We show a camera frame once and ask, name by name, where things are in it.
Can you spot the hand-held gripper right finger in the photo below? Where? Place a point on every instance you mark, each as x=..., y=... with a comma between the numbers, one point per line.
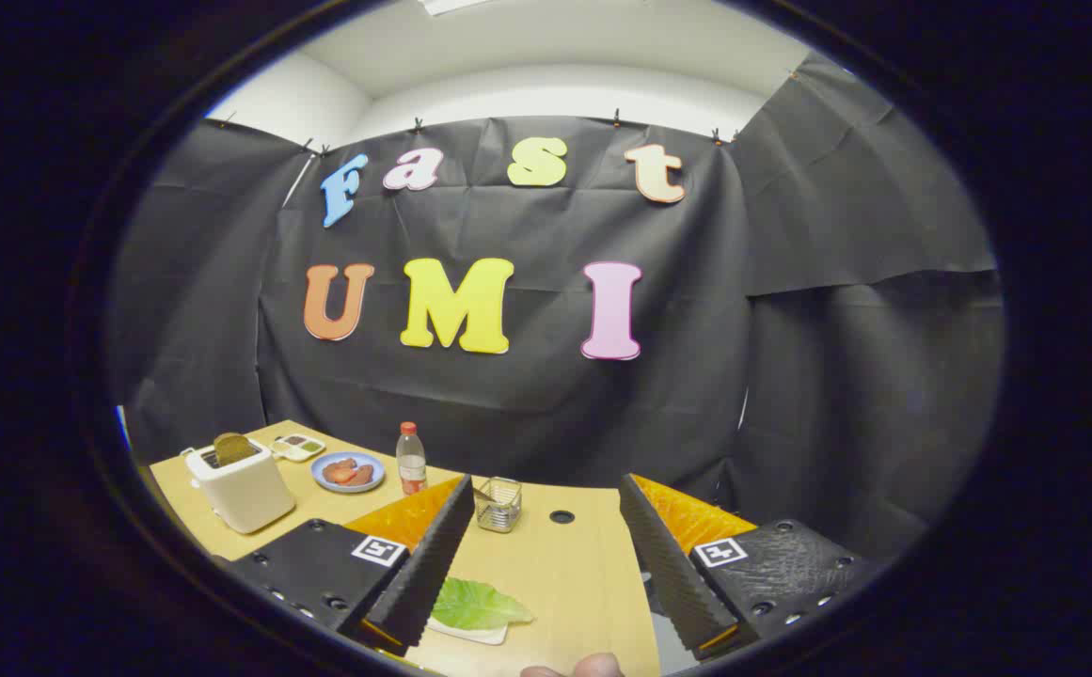
x=663, y=564

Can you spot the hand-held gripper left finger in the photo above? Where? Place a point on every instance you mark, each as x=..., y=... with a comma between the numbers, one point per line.
x=433, y=564

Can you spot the green lettuce leaf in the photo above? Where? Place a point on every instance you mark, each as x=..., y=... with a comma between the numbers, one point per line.
x=475, y=604

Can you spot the brown toast slice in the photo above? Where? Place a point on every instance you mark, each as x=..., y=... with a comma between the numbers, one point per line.
x=233, y=448

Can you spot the white square plate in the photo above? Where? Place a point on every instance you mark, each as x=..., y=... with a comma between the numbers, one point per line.
x=475, y=636

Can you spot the clear bottle red cap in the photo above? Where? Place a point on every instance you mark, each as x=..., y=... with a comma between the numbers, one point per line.
x=411, y=465

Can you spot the brown meat piece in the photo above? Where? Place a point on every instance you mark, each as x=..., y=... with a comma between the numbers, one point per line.
x=362, y=475
x=335, y=466

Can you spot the orange round food piece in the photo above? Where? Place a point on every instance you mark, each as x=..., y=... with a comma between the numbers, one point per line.
x=342, y=476

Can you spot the blue round plate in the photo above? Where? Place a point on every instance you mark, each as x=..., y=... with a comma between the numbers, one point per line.
x=322, y=480

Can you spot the white divided sauce dish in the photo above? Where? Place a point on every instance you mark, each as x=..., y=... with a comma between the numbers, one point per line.
x=299, y=448

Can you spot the white toaster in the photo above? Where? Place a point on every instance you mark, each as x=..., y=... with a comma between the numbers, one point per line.
x=245, y=489

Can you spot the ceiling light panel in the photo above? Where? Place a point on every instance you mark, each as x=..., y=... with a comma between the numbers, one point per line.
x=451, y=5

